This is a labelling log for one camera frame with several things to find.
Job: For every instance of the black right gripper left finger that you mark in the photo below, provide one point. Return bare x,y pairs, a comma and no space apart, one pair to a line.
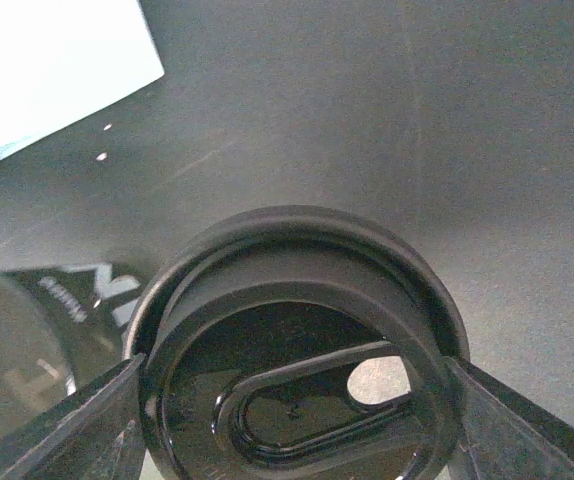
95,433

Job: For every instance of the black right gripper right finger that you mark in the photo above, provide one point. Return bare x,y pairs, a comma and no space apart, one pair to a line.
504,435

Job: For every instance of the black coffee cup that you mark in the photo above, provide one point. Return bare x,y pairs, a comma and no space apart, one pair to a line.
60,328

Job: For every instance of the black cup lid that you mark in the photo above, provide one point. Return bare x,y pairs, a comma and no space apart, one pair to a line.
297,342

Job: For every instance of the light blue paper bag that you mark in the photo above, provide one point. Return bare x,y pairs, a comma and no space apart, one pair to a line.
61,61

